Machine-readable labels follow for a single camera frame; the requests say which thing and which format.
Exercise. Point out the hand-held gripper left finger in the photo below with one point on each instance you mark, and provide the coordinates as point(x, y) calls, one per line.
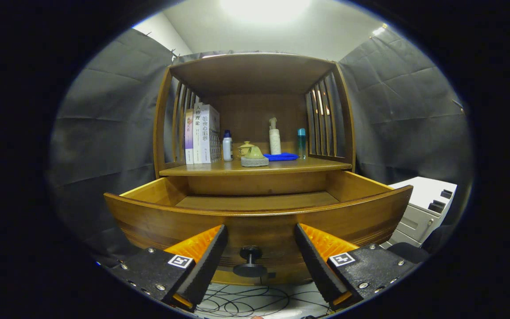
point(204, 266)

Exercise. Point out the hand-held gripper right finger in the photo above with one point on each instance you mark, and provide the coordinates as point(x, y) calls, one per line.
point(317, 266)

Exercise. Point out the black drawer knob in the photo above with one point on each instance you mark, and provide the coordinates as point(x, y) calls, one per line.
point(250, 253)

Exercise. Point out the wooden drawer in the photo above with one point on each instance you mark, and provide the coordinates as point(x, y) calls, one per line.
point(171, 226)

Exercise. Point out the green grey scrubbing pad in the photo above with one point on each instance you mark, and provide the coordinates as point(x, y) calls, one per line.
point(255, 156)

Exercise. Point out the wooden cabinet with slatted shelf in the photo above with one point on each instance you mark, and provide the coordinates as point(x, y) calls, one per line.
point(246, 115)

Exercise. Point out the blue folded cloth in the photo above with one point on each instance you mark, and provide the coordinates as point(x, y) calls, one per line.
point(281, 157)

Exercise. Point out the white bottle with blue cap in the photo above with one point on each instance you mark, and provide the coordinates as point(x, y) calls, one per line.
point(227, 148)

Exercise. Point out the teal translucent bottle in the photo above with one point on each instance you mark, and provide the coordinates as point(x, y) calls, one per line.
point(302, 146)

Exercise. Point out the yellow lidded teacup with saucer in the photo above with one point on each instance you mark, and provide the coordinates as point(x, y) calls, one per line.
point(244, 148)

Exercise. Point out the thin white book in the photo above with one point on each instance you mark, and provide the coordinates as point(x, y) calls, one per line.
point(196, 141)

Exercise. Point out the purple book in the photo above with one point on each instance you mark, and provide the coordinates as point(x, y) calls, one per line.
point(189, 141)

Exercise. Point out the thick white patterned book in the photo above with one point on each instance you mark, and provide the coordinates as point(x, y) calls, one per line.
point(210, 137)

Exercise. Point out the white pump bottle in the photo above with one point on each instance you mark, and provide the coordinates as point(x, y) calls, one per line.
point(275, 141)

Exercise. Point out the small ceiling spotlight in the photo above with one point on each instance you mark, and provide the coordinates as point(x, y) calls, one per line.
point(378, 31)

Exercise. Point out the large ceiling lamp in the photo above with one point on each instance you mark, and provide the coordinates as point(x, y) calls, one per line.
point(264, 9)

